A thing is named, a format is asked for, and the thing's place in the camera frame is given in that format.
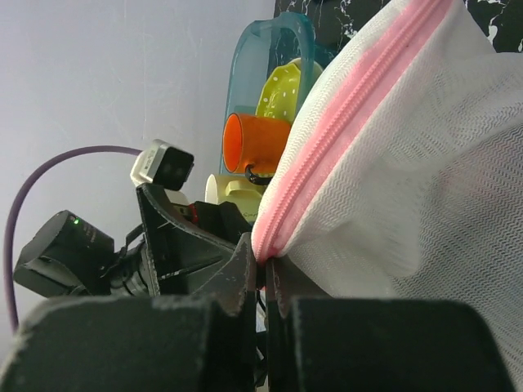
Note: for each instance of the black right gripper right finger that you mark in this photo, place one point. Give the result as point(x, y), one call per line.
point(319, 343)

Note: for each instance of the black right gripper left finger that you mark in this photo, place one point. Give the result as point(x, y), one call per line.
point(200, 342)

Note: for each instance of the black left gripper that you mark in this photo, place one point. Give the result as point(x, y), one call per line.
point(181, 245)

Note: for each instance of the cream cup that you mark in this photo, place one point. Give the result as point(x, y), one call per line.
point(237, 190)

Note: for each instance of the orange mug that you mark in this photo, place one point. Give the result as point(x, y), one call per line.
point(252, 146)

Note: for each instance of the yellow dotted bowl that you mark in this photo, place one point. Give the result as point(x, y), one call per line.
point(278, 97)

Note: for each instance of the left teal plastic bin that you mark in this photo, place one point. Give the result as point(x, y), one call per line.
point(264, 45)

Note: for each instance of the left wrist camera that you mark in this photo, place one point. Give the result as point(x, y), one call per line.
point(162, 164)

